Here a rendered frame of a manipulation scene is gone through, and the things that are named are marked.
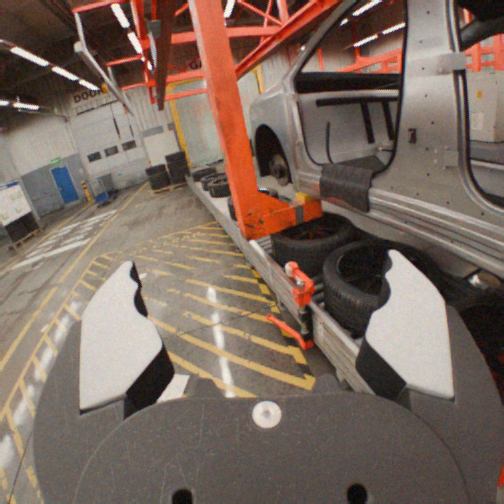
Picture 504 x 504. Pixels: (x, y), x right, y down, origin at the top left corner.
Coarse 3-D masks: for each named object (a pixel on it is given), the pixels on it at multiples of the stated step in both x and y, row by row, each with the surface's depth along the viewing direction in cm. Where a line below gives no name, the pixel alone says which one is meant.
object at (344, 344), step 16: (240, 240) 237; (256, 256) 198; (272, 272) 169; (288, 288) 149; (320, 320) 115; (320, 336) 122; (336, 336) 105; (352, 352) 95; (352, 368) 98; (496, 496) 34
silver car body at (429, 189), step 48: (432, 0) 51; (480, 0) 83; (432, 48) 59; (288, 96) 152; (336, 96) 162; (384, 96) 153; (432, 96) 67; (288, 144) 172; (336, 144) 176; (384, 144) 186; (432, 144) 75; (480, 144) 169; (384, 192) 107; (432, 192) 83; (480, 192) 65; (432, 240) 88; (480, 240) 67
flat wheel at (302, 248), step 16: (304, 224) 209; (320, 224) 205; (336, 224) 185; (352, 224) 176; (272, 240) 180; (288, 240) 170; (304, 240) 166; (320, 240) 161; (336, 240) 157; (352, 240) 172; (288, 256) 170; (304, 256) 162; (320, 256) 161; (304, 272) 169
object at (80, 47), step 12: (108, 0) 203; (120, 0) 209; (132, 0) 216; (84, 48) 207; (84, 60) 224; (120, 60) 403; (132, 60) 415; (96, 72) 275; (108, 84) 344; (144, 84) 619; (120, 96) 466; (132, 132) 566
